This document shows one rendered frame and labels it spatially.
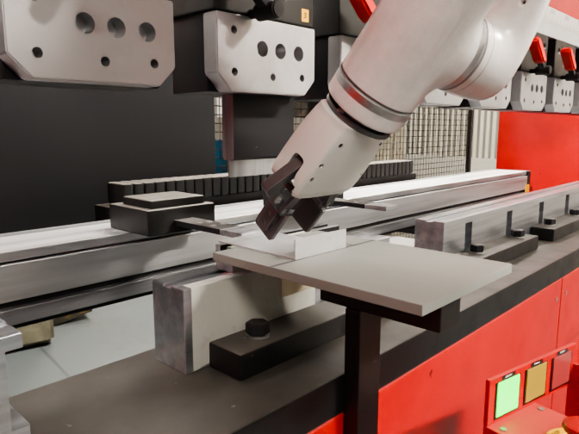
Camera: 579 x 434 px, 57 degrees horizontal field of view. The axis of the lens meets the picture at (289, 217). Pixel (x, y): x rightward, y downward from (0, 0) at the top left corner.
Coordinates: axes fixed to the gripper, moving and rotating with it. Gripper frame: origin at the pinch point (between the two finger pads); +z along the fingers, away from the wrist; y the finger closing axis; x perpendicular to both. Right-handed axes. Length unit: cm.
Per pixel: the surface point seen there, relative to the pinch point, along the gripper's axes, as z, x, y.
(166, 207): 16.0, -17.2, 1.1
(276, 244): 3.4, 1.0, 0.8
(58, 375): 206, -85, -51
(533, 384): 4.2, 30.2, -24.3
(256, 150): -2.6, -8.7, 0.5
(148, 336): 213, -93, -106
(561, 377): 4.0, 31.9, -31.0
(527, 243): 9, 11, -70
